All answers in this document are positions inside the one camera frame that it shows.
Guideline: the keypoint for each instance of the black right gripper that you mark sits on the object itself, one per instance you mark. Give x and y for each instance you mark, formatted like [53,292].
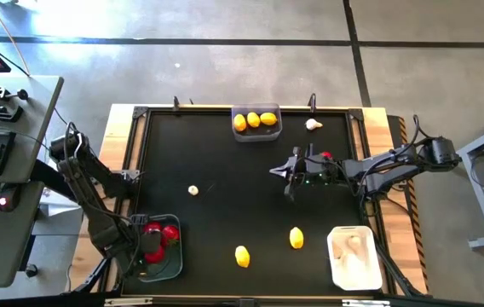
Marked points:
[316,170]

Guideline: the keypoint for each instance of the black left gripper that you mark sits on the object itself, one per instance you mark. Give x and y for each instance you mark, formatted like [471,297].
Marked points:
[150,243]

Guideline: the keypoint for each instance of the red toy strawberry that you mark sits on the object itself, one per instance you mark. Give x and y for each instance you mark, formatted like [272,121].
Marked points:
[155,257]
[152,226]
[171,233]
[326,154]

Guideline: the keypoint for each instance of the yellow toy lemon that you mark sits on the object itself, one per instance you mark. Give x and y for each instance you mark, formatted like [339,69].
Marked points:
[242,256]
[240,122]
[253,119]
[296,237]
[268,119]

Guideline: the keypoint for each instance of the small white toy garlic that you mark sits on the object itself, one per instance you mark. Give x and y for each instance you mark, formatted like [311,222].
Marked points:
[193,190]

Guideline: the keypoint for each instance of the large white toy garlic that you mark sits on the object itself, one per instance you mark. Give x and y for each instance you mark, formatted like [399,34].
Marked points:
[355,268]

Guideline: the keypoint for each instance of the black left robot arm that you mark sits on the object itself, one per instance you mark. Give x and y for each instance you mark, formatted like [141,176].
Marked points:
[84,187]

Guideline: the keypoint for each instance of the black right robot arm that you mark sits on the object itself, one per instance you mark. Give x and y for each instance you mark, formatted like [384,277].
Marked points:
[387,170]

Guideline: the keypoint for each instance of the translucent green plastic bin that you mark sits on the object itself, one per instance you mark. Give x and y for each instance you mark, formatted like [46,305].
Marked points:
[174,268]

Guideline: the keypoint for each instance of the clear grey plastic bin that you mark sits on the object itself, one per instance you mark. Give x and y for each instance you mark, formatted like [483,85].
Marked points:
[255,134]

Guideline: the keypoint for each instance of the black support strut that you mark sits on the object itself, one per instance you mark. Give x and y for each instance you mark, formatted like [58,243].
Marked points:
[395,270]
[90,279]

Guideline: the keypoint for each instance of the black metal hook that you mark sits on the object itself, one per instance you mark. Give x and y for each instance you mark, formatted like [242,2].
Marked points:
[312,103]
[176,103]

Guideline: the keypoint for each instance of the black table mat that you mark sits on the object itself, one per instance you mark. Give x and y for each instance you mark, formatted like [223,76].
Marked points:
[267,277]

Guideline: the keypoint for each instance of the white paper sheets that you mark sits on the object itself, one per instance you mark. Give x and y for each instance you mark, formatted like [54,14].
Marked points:
[54,204]

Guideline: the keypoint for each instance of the white plastic bin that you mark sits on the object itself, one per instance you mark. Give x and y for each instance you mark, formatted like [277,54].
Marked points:
[374,264]

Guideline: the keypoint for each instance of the black round knob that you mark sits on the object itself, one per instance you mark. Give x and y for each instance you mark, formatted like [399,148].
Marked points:
[31,270]

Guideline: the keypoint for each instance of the black desk leg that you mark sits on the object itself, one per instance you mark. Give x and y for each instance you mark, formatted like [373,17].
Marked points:
[48,175]

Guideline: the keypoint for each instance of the yellow black hazard tape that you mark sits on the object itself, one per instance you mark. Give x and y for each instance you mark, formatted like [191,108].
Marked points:
[416,230]

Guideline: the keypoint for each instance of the black computer mouse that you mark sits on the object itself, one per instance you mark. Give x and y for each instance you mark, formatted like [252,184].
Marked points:
[8,197]

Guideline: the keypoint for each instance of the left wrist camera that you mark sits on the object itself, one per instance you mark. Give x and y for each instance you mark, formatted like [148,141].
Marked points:
[139,220]

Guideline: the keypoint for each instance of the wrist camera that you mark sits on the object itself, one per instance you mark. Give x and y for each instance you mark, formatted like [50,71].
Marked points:
[308,152]
[139,220]

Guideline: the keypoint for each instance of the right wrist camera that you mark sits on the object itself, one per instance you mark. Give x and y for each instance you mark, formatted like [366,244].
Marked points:
[308,152]

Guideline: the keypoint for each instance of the silver metal bracket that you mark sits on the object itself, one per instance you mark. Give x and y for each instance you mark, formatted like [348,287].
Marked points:
[365,303]
[128,302]

